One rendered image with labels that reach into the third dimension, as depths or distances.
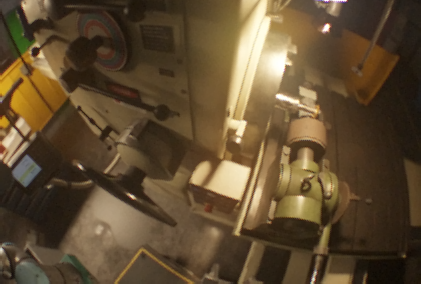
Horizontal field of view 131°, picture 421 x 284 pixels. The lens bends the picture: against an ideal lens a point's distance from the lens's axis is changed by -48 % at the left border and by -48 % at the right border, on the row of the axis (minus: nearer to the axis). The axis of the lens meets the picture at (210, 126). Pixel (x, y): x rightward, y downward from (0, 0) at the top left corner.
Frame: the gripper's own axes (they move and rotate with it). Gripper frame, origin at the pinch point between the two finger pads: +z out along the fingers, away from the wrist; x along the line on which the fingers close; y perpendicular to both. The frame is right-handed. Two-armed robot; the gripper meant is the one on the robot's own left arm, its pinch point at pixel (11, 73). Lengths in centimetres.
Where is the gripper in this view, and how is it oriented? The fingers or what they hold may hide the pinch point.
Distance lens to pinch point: 63.4
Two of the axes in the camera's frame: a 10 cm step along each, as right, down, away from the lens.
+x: -0.2, 6.0, 8.0
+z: 3.6, -7.4, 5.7
